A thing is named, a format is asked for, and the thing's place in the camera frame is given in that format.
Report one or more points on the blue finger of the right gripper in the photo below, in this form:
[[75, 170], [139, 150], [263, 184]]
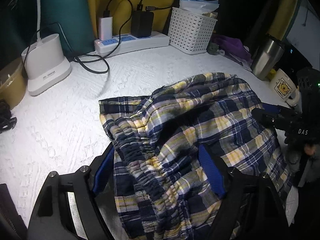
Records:
[[263, 117], [271, 108]]

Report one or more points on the white charger adapter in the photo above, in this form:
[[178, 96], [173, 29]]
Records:
[[105, 26]]

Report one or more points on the purple cloth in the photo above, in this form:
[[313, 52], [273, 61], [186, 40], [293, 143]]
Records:
[[233, 46]]

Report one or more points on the small green textured jar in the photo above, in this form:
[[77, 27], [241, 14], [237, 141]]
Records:
[[213, 48]]

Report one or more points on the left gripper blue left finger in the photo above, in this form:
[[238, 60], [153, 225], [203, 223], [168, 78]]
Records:
[[101, 170]]

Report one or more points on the cream bear mug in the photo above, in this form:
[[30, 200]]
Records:
[[285, 88]]

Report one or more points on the blue yellow plaid pants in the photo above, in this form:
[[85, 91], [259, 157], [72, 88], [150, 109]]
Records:
[[161, 190]]

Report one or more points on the white perforated plastic basket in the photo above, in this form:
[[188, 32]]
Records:
[[189, 32]]

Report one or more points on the white power strip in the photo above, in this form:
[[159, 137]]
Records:
[[129, 43]]

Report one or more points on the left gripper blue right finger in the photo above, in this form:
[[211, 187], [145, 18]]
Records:
[[215, 169]]

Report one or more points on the white blue plastic bag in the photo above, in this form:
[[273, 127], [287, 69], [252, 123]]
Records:
[[199, 6]]

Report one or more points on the black charger adapter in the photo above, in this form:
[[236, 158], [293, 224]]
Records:
[[141, 22]]

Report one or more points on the brown paper bowl with lid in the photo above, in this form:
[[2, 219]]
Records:
[[13, 83]]

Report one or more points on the stainless steel tumbler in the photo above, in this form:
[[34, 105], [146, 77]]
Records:
[[268, 54]]

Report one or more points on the white textured table cover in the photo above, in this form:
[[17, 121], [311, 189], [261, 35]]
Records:
[[58, 141]]

